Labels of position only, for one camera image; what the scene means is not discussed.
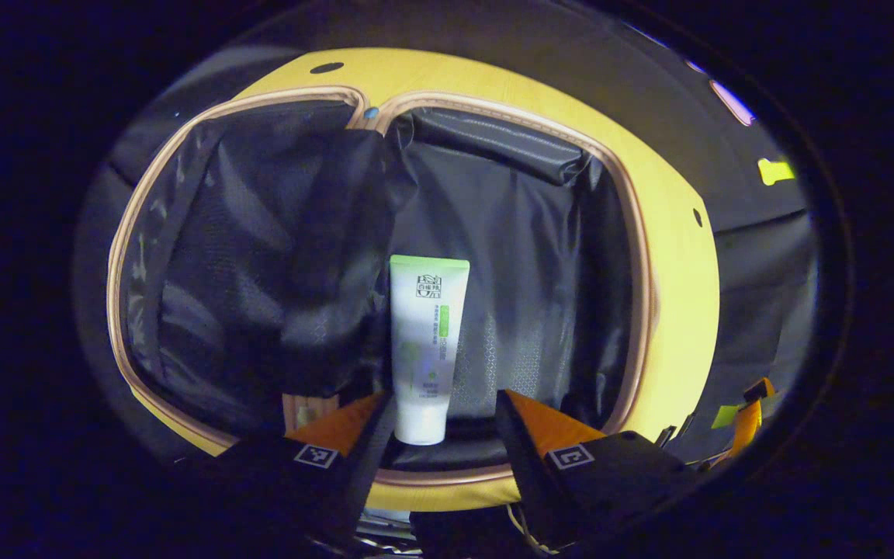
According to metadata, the large white green tube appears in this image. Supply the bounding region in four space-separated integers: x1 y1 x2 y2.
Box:
389 255 471 446

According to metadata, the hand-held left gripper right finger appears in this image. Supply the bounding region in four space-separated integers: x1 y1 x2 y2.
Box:
494 388 700 554

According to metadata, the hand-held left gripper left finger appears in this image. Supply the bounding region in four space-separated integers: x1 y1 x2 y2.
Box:
172 391 399 548

